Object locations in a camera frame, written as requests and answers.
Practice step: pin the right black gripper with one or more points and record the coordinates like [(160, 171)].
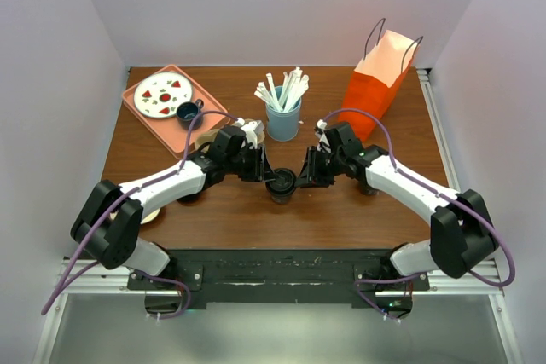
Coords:
[(310, 176)]

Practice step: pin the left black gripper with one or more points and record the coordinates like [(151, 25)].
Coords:
[(259, 171)]

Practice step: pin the black lid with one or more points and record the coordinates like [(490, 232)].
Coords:
[(283, 183)]

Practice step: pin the black coffee cup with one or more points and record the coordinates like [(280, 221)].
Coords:
[(281, 199), (366, 189)]

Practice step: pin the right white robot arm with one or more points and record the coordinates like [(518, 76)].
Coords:
[(459, 237)]

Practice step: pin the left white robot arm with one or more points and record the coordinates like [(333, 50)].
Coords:
[(108, 225)]

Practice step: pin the blue straw holder cup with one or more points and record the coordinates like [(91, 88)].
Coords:
[(282, 126)]

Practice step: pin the cardboard cup carrier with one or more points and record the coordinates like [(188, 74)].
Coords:
[(210, 135)]

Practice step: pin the stack of black lids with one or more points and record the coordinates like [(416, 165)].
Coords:
[(188, 199)]

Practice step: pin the white wrapped straws bundle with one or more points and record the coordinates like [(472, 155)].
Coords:
[(294, 85)]

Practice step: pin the dark blue mug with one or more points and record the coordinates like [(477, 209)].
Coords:
[(187, 111)]

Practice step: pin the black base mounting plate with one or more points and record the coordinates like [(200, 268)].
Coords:
[(338, 276)]

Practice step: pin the orange paper bag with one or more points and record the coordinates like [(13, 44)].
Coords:
[(377, 77)]

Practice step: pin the cream panda plate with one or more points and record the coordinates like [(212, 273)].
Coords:
[(147, 219)]

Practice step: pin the pink serving tray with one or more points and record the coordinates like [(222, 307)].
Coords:
[(168, 131)]

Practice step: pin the watermelon pattern plate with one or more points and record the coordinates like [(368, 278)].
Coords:
[(159, 95)]

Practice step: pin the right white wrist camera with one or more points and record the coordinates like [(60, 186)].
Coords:
[(323, 144)]

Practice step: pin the aluminium frame rail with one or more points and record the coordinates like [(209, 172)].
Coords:
[(496, 299)]

